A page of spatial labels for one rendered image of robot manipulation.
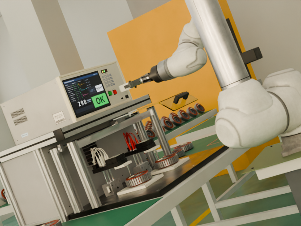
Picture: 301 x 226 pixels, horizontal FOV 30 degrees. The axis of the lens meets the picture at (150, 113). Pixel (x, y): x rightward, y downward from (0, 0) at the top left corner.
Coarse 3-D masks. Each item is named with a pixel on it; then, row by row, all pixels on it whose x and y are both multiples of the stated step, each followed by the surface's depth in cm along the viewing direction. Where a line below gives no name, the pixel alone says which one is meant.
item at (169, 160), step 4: (168, 156) 257; (172, 156) 251; (176, 156) 252; (156, 160) 257; (160, 160) 257; (164, 160) 250; (168, 160) 250; (172, 160) 250; (176, 160) 251; (156, 164) 251; (160, 164) 250; (164, 164) 249; (168, 164) 249; (172, 164) 250; (156, 168) 253; (160, 168) 251
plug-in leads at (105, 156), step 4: (96, 148) 241; (100, 148) 242; (92, 152) 241; (100, 152) 244; (104, 152) 242; (92, 156) 242; (96, 156) 241; (100, 156) 239; (104, 156) 240; (100, 160) 239; (104, 160) 244; (96, 164) 242; (100, 164) 241; (104, 164) 239; (96, 168) 241
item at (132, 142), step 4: (124, 136) 261; (128, 136) 264; (128, 140) 265; (132, 140) 260; (136, 140) 263; (128, 144) 261; (132, 144) 259; (128, 148) 265; (132, 148) 266; (136, 148) 260
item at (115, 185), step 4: (112, 180) 243; (116, 180) 242; (120, 180) 244; (104, 184) 240; (108, 184) 239; (112, 184) 239; (116, 184) 241; (120, 184) 243; (104, 188) 240; (112, 188) 238; (116, 188) 240; (120, 188) 243; (104, 192) 241; (108, 192) 240; (112, 192) 238; (116, 192) 240
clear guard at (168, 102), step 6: (174, 96) 256; (192, 96) 263; (156, 102) 260; (162, 102) 246; (168, 102) 248; (180, 102) 252; (186, 102) 255; (192, 102) 258; (144, 108) 250; (168, 108) 244; (174, 108) 245; (180, 108) 248; (126, 114) 256
